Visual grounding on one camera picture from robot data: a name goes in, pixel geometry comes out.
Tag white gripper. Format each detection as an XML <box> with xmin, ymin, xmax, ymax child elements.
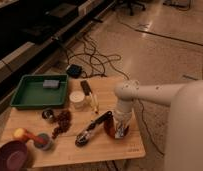
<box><xmin>113</xmin><ymin>110</ymin><xmax>132</xmax><ymax>139</ymax></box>

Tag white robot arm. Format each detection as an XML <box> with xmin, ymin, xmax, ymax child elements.
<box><xmin>113</xmin><ymin>80</ymin><xmax>203</xmax><ymax>171</ymax></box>

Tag purple bowl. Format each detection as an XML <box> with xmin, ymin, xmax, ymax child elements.
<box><xmin>0</xmin><ymin>140</ymin><xmax>28</xmax><ymax>171</ymax></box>

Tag yellow marker pen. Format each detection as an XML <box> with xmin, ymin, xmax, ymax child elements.
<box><xmin>90</xmin><ymin>93</ymin><xmax>99</xmax><ymax>114</ymax></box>

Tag black rectangular remote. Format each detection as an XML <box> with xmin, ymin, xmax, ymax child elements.
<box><xmin>80</xmin><ymin>80</ymin><xmax>92</xmax><ymax>96</ymax></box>

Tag white round container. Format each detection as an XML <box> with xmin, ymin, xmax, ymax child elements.
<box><xmin>69</xmin><ymin>91</ymin><xmax>85</xmax><ymax>109</ymax></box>

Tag brown grape bunch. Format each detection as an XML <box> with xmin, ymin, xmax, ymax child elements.
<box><xmin>52</xmin><ymin>110</ymin><xmax>72</xmax><ymax>139</ymax></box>

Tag black power adapter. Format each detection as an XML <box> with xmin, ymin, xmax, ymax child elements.
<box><xmin>66</xmin><ymin>64</ymin><xmax>82</xmax><ymax>78</ymax></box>

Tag small dark metal cup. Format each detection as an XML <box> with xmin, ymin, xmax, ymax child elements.
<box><xmin>42</xmin><ymin>109</ymin><xmax>55</xmax><ymax>123</ymax></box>

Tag grey sponge block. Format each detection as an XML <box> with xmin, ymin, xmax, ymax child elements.
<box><xmin>43</xmin><ymin>80</ymin><xmax>59</xmax><ymax>89</ymax></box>

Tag small grey cup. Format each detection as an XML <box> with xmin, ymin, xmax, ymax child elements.
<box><xmin>34</xmin><ymin>133</ymin><xmax>52</xmax><ymax>151</ymax></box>

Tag green plastic tray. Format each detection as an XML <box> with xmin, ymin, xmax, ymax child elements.
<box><xmin>10</xmin><ymin>74</ymin><xmax>68</xmax><ymax>110</ymax></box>

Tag black office chair base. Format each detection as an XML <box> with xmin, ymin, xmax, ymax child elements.
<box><xmin>112</xmin><ymin>0</ymin><xmax>146</xmax><ymax>16</ymax></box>

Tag dark shelving unit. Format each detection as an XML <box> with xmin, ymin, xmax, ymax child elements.
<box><xmin>0</xmin><ymin>0</ymin><xmax>114</xmax><ymax>111</ymax></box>

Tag black floor cables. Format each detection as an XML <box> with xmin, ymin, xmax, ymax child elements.
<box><xmin>51</xmin><ymin>33</ymin><xmax>131</xmax><ymax>81</ymax></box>

